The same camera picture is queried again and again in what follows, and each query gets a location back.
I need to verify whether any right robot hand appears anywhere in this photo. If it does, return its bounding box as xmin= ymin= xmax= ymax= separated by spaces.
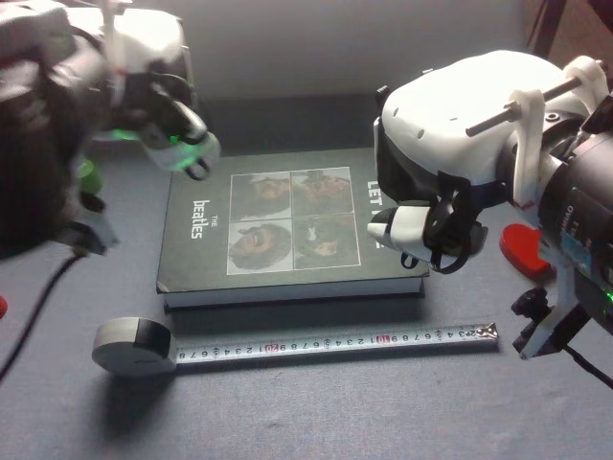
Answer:
xmin=366 ymin=50 xmax=598 ymax=275

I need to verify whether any dark brown furniture leg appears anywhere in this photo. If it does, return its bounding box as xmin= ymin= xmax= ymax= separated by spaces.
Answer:
xmin=531 ymin=0 xmax=571 ymax=58

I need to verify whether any grey round tape measure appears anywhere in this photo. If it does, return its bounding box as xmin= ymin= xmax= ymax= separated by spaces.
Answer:
xmin=92 ymin=315 xmax=499 ymax=380

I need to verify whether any red heart block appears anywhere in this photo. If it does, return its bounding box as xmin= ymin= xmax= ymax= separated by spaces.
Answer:
xmin=498 ymin=222 xmax=552 ymax=279

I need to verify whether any black Beatles book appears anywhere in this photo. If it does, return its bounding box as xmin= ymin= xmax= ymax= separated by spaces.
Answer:
xmin=155 ymin=147 xmax=431 ymax=311

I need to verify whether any green cylinder block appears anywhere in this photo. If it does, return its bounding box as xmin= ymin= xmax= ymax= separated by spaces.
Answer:
xmin=76 ymin=160 xmax=104 ymax=196

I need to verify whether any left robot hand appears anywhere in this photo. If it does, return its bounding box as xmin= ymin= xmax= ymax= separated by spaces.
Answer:
xmin=102 ymin=7 xmax=223 ymax=181

